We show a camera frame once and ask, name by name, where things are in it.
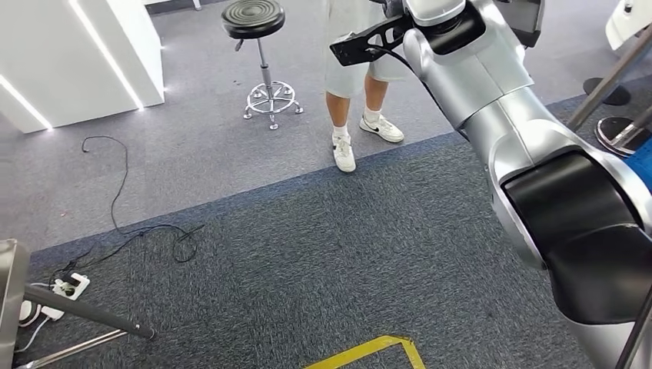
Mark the dark round stanchion base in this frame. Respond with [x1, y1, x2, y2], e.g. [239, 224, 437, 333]
[582, 76, 632, 107]

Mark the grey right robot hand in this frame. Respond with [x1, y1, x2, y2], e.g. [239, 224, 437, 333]
[374, 0, 409, 19]

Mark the white plug and cable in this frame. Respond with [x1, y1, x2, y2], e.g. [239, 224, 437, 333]
[14, 299, 66, 354]

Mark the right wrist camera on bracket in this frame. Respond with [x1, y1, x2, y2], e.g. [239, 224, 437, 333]
[328, 13, 417, 68]

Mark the white counter with light strips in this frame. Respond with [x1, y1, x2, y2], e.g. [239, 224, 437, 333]
[0, 0, 167, 135]

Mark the black floor cable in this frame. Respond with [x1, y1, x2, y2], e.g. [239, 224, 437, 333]
[47, 134, 206, 288]

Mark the black round stool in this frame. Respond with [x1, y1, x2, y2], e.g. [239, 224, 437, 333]
[220, 0, 305, 132]

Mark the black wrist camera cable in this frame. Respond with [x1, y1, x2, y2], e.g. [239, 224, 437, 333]
[365, 44, 471, 142]

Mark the chrome stanchion base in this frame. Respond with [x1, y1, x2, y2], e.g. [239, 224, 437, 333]
[594, 104, 652, 158]

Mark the grey metal pole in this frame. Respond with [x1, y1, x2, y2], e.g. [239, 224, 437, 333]
[565, 24, 652, 132]

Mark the white power strip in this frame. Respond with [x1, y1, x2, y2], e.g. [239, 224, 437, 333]
[51, 271, 92, 302]

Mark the standing person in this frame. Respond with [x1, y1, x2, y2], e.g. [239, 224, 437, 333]
[322, 0, 410, 175]

